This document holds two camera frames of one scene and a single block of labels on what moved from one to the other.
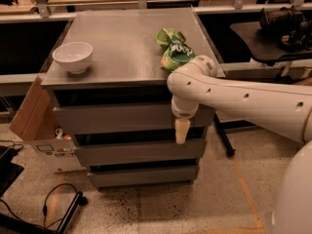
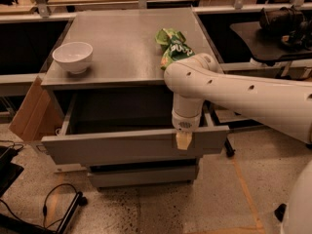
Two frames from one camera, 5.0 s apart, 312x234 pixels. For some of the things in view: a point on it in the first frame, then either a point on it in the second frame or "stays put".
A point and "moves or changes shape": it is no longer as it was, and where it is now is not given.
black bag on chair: (288, 25) stays put
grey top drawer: (127, 119) moves or changes shape
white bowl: (74, 57) stays put
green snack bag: (175, 51) stays put
